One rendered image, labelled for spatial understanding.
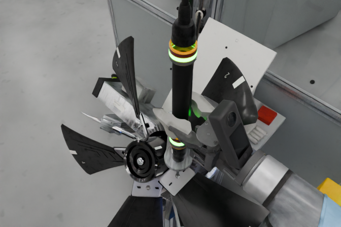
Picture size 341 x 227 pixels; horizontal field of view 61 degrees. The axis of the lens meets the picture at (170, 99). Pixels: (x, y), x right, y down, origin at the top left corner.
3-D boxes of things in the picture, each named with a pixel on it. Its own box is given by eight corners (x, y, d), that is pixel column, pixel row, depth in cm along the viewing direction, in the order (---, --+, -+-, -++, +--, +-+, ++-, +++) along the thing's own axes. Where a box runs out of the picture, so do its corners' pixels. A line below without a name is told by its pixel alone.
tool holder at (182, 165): (167, 138, 76) (167, 115, 68) (194, 141, 75) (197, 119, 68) (161, 169, 70) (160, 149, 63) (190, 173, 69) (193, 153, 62)
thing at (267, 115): (262, 106, 138) (263, 103, 136) (277, 115, 134) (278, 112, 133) (253, 116, 134) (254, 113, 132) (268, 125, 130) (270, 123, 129)
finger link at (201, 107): (177, 103, 63) (200, 134, 58) (177, 85, 59) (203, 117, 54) (189, 97, 64) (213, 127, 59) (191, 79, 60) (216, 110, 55)
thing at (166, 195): (166, 205, 109) (170, 188, 108) (180, 212, 106) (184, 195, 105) (154, 212, 102) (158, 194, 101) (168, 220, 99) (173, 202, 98)
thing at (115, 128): (151, 147, 96) (81, 114, 113) (153, 141, 95) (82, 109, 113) (147, 148, 94) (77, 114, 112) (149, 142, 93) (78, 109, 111)
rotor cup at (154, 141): (150, 124, 92) (123, 128, 81) (189, 139, 85) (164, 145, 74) (141, 166, 95) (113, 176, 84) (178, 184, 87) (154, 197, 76)
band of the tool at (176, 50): (171, 47, 47) (171, 33, 45) (197, 50, 47) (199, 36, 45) (167, 66, 45) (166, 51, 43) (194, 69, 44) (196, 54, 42)
